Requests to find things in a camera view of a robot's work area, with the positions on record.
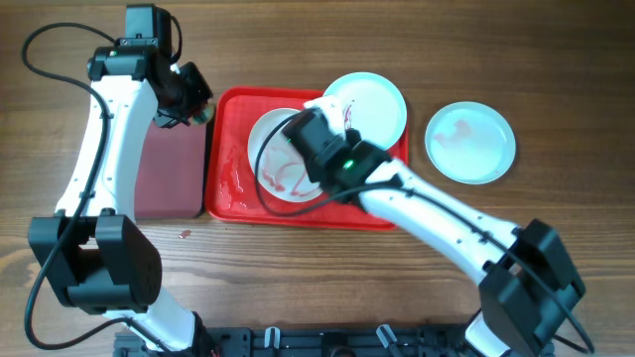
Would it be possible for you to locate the green scrubbing sponge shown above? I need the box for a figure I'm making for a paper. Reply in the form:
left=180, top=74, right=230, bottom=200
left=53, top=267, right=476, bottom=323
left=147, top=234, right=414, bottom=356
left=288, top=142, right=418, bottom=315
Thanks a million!
left=190, top=103, right=215, bottom=125

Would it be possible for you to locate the white plate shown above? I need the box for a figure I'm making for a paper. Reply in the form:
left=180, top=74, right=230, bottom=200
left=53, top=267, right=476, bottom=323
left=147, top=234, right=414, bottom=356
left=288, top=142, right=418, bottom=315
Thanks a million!
left=247, top=108, right=322, bottom=203

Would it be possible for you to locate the light blue plate top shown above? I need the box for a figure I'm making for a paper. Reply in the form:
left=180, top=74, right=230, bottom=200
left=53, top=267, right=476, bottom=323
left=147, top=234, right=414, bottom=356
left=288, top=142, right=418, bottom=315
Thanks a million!
left=323, top=72, right=407, bottom=150

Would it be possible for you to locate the light blue plate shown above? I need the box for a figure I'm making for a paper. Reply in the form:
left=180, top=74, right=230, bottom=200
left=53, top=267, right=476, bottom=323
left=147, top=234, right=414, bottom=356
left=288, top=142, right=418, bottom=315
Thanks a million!
left=424, top=101, right=517, bottom=185
left=323, top=72, right=407, bottom=150

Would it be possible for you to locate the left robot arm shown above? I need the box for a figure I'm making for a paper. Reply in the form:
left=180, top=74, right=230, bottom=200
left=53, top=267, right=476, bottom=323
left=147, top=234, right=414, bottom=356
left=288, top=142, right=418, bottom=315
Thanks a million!
left=24, top=4, right=216, bottom=356

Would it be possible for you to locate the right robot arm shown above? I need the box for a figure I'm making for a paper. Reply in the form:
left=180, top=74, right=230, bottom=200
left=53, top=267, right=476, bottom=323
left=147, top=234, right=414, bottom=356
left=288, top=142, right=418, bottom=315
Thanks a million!
left=282, top=108, right=594, bottom=356

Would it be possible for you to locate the red plastic tray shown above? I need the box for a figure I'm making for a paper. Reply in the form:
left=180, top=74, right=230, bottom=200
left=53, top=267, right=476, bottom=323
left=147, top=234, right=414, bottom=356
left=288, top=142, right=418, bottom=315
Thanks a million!
left=204, top=86, right=395, bottom=231

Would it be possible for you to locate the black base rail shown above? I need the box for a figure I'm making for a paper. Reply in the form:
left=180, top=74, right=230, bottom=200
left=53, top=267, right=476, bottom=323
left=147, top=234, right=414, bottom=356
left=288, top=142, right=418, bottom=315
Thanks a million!
left=112, top=322, right=477, bottom=357

